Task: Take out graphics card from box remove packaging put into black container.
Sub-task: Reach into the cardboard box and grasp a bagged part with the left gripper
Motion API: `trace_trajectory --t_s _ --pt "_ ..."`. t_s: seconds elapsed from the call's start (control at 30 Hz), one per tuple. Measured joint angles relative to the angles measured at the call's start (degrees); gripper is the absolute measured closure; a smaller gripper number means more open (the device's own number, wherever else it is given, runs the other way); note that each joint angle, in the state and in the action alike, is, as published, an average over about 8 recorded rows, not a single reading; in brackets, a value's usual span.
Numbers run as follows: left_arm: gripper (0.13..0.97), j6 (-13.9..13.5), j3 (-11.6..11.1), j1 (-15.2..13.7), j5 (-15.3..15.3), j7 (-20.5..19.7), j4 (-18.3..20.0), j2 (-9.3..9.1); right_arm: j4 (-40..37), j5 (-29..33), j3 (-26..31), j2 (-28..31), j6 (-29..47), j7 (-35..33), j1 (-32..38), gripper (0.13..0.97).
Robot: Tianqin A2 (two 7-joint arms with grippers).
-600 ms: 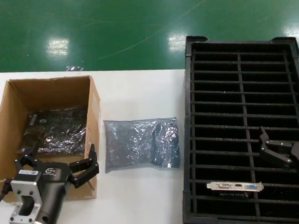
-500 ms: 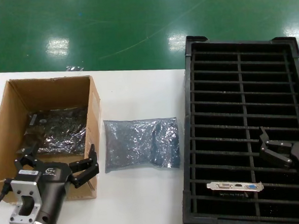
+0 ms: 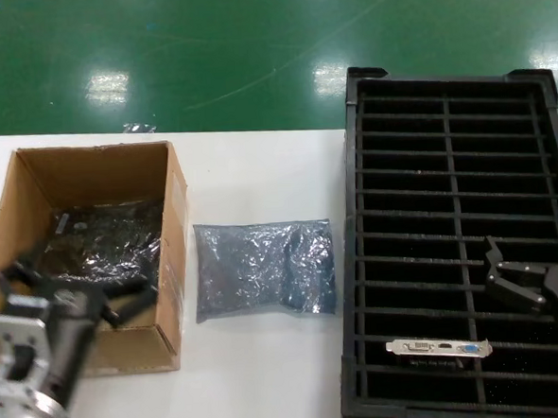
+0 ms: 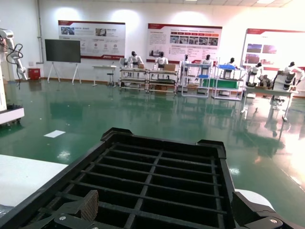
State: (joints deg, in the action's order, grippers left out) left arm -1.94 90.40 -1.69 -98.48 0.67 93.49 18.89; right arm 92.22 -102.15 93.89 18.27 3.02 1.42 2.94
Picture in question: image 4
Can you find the white shelf rack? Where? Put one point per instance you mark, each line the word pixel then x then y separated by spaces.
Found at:
pixel 182 81

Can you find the white mobile kiosk robot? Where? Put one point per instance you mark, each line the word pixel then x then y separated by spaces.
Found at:
pixel 12 114

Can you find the wall poster with photo row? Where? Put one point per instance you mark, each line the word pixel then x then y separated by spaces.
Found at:
pixel 166 35

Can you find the white wall conduit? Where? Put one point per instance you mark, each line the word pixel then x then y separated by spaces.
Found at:
pixel 39 23

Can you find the long white table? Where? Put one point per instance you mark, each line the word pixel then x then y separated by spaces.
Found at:
pixel 269 90

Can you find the red box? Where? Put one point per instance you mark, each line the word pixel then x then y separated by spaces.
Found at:
pixel 34 74

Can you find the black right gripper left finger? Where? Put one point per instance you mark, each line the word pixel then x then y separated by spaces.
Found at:
pixel 89 205

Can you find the black screen on white stand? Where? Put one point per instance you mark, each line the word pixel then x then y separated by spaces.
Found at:
pixel 62 50

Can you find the white black humanoid robot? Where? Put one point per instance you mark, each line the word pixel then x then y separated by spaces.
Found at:
pixel 288 76
pixel 162 60
pixel 231 62
pixel 134 59
pixel 184 65
pixel 206 61
pixel 255 70

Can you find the wall poster with round icons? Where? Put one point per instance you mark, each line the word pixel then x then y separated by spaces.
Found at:
pixel 107 31

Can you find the pipe frame workbench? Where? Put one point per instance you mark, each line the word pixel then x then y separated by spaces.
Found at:
pixel 163 71
pixel 133 69

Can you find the large background cardboard box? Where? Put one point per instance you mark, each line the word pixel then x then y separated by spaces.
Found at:
pixel 169 67

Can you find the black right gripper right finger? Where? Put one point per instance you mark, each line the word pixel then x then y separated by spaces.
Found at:
pixel 252 214

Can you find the white rack with green panel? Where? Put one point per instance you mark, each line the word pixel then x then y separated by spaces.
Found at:
pixel 226 84

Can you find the white paper sheet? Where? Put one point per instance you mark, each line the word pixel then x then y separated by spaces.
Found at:
pixel 54 133

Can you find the small background cardboard box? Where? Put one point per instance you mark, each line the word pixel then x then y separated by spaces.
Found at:
pixel 141 66

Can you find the black stool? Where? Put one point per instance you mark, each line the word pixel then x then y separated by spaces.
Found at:
pixel 109 74

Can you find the white desk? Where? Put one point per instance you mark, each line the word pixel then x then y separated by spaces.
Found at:
pixel 104 66

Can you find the black slotted plastic container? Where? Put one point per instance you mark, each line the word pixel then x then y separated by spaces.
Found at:
pixel 119 137

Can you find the wall poster with red photos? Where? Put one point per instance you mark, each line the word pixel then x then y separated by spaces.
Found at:
pixel 262 38

